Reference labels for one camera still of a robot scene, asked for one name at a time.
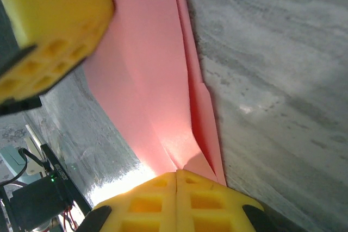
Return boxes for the thin red wires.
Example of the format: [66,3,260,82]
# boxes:
[60,203,81,230]

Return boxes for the pink square paper sheet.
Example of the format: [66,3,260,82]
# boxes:
[81,0,228,186]

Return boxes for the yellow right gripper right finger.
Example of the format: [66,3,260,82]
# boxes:
[176,169,278,232]

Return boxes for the pale blue flat plate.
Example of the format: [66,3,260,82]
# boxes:
[0,145,28,186]

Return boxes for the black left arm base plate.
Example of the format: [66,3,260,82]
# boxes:
[40,143,92,216]

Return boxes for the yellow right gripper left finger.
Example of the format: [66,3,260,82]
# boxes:
[77,171,177,232]

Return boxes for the thick black cable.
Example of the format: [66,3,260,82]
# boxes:
[0,147,28,186]

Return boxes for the long aluminium base rail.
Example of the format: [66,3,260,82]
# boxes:
[23,114,52,177]

